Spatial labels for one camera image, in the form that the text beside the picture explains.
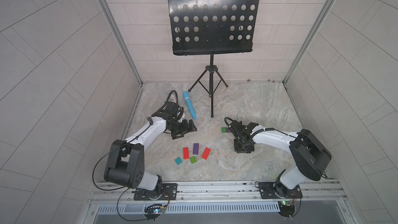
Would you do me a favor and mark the dark purple block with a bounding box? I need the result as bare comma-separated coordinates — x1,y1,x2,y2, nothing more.
193,143,199,155

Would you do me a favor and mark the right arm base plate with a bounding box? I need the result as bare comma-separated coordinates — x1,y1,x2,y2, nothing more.
255,181,303,201

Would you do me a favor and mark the blue microphone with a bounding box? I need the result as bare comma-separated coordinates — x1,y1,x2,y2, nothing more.
183,91,197,120

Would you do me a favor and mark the right circuit board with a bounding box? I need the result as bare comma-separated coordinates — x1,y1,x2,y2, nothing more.
278,201,295,218

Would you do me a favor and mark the red block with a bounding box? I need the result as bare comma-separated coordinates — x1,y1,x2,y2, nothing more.
202,147,211,160
183,147,190,160

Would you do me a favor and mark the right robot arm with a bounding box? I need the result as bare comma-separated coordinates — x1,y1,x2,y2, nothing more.
224,117,332,199

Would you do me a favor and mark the aluminium front rail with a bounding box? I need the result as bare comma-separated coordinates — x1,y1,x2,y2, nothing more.
85,179,348,204

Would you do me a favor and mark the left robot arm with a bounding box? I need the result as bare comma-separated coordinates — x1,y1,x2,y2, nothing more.
104,90,197,199

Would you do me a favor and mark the green block lower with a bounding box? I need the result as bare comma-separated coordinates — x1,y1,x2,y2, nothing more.
190,156,197,164

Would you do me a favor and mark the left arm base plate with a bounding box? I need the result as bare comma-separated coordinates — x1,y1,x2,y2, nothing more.
134,183,178,201

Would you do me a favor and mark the left circuit board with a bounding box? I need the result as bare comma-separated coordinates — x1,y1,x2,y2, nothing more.
144,204,166,220

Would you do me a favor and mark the black perforated music stand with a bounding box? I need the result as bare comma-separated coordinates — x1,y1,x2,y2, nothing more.
168,0,260,99

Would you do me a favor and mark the circuit board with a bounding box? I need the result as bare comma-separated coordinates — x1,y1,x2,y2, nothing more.
144,204,166,220
278,201,295,218

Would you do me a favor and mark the left black cable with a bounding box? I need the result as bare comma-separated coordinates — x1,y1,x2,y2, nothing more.
91,149,170,222

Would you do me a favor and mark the teal square block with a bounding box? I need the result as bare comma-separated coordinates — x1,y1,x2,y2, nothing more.
175,157,183,165

